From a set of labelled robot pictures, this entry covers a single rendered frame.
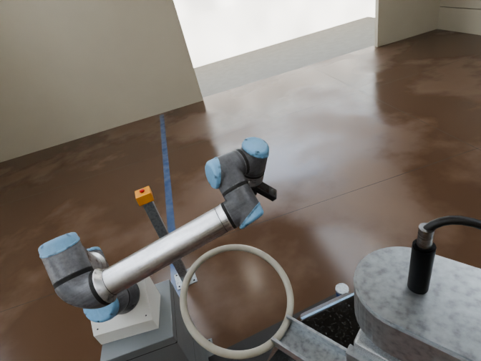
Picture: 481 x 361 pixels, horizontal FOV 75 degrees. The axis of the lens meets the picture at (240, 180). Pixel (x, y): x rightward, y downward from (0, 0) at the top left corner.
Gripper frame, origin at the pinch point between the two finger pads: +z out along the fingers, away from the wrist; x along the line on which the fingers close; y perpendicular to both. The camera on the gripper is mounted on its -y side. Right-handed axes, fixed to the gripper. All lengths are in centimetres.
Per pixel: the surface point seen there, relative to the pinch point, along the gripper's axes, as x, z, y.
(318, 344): 38, 25, -34
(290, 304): 24.0, 28.0, -23.6
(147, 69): -508, 255, 250
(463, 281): 42, -46, -45
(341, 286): -36, 128, -83
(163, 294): 8, 87, 42
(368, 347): 52, -27, -31
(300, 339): 37, 28, -28
